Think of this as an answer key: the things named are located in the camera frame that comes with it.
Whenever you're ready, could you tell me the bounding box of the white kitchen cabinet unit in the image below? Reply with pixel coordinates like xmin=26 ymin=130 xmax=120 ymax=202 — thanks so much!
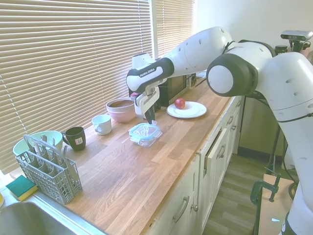
xmin=146 ymin=95 xmax=246 ymax=235

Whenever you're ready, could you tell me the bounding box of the pink bowl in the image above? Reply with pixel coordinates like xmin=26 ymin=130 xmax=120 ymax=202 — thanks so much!
xmin=107 ymin=107 xmax=138 ymax=123

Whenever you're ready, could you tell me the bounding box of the wide beige window blind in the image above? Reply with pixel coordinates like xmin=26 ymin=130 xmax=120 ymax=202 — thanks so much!
xmin=0 ymin=0 xmax=154 ymax=175

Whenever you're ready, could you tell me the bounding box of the white plate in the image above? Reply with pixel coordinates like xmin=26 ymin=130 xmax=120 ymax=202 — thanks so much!
xmin=166 ymin=100 xmax=208 ymax=119

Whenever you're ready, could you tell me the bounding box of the dark mug with label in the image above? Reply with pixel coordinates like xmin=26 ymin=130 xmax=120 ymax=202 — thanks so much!
xmin=61 ymin=126 xmax=87 ymax=152

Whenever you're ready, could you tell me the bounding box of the green and yellow sponge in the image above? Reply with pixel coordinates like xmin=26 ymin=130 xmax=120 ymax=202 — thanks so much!
xmin=5 ymin=175 xmax=39 ymax=202

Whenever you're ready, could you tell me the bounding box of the red apple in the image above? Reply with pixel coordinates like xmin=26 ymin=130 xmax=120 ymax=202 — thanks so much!
xmin=174 ymin=97 xmax=186 ymax=110

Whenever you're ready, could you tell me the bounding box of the stainless steel sink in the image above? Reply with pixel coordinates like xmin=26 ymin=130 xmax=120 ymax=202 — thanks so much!
xmin=0 ymin=200 xmax=106 ymax=235

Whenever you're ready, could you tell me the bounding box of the white mug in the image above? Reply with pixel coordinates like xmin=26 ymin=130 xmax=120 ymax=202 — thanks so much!
xmin=91 ymin=114 xmax=112 ymax=136

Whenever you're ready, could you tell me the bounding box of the stainless steel dishwasher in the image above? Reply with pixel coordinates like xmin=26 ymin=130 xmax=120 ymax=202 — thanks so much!
xmin=238 ymin=95 xmax=286 ymax=157

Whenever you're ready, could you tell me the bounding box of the clear lid with teal seal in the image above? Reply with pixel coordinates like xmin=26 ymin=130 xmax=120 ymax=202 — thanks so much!
xmin=129 ymin=122 xmax=160 ymax=143

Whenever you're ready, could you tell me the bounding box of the long steel cabinet handle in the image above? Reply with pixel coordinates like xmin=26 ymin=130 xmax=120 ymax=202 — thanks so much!
xmin=172 ymin=195 xmax=190 ymax=223

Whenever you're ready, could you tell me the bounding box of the green metal clamp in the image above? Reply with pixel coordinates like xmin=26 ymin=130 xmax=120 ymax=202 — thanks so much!
xmin=250 ymin=173 xmax=282 ymax=235

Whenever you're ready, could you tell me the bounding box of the black microwave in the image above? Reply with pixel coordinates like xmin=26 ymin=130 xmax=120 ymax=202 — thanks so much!
xmin=159 ymin=73 xmax=193 ymax=107

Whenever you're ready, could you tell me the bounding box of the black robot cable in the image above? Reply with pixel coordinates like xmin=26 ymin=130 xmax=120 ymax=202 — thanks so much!
xmin=223 ymin=40 xmax=299 ymax=199

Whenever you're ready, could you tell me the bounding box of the grey plastic cutlery basket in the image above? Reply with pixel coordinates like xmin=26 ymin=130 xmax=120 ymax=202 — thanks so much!
xmin=15 ymin=134 xmax=83 ymax=205

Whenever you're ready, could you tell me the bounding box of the narrow beige window blind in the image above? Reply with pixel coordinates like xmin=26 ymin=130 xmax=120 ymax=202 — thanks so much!
xmin=155 ymin=0 xmax=194 ymax=60

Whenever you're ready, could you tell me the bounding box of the beige bowl with brown inside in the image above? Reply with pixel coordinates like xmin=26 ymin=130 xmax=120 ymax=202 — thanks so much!
xmin=106 ymin=97 xmax=136 ymax=113

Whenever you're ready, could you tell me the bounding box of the white ajar cabinet door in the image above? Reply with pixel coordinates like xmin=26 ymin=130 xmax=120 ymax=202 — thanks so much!
xmin=204 ymin=127 xmax=229 ymax=177

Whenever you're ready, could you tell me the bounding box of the grey stereo camera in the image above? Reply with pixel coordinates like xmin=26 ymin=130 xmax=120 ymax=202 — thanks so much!
xmin=280 ymin=30 xmax=313 ymax=41

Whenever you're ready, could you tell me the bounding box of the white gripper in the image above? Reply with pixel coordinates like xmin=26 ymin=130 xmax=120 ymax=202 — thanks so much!
xmin=134 ymin=87 xmax=161 ymax=124

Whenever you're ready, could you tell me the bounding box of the clear glass food container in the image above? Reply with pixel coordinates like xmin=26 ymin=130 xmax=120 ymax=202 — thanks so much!
xmin=129 ymin=127 xmax=163 ymax=148

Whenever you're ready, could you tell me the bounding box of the mint green bowl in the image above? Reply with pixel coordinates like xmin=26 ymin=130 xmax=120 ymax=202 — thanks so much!
xmin=12 ymin=131 xmax=63 ymax=158

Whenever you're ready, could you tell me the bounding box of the wooden mounting board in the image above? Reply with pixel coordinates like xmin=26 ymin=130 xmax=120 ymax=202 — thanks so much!
xmin=258 ymin=172 xmax=298 ymax=235

